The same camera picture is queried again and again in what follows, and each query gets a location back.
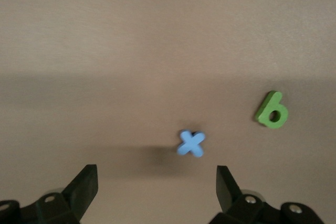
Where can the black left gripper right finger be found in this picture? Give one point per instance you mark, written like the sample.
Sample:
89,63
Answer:
227,192

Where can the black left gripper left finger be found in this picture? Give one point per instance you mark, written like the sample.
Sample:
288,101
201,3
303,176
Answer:
81,190

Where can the blue letter x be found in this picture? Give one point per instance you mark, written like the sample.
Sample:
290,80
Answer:
190,145

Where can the green letter q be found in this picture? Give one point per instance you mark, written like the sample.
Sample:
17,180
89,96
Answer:
265,108

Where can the brown table cover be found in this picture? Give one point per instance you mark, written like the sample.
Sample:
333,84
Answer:
131,37

